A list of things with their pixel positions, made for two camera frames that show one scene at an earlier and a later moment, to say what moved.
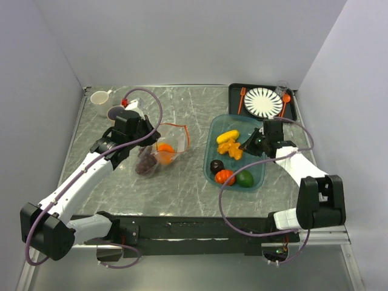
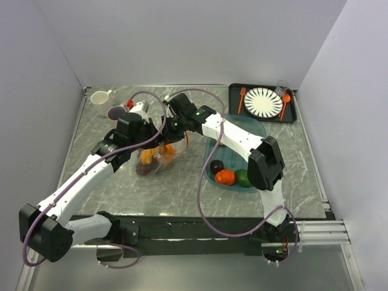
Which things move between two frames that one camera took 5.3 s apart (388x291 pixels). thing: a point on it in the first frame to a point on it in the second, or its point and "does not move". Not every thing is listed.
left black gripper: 152,139 does not move
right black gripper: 249,147 to 169,136
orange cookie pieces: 232,148 to 146,154
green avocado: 245,179 does not move
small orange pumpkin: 222,176 does not move
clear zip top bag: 173,141 does not move
